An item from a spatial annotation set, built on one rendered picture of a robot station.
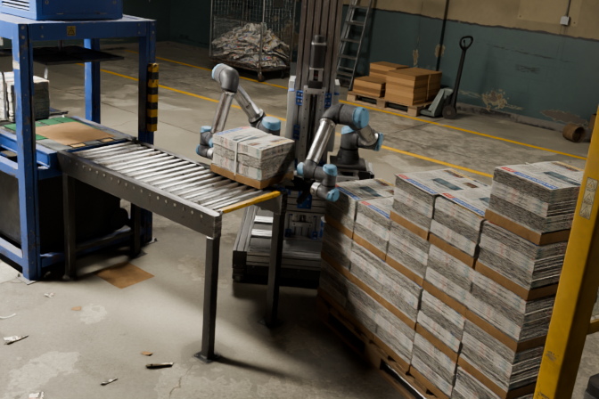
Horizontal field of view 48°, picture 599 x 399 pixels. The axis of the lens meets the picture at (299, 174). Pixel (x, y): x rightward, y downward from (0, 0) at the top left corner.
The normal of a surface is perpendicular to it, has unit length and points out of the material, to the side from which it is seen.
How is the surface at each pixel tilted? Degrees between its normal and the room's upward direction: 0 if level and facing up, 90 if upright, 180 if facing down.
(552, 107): 90
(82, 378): 0
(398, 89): 90
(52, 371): 0
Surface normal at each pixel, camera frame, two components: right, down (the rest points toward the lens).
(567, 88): -0.62, 0.19
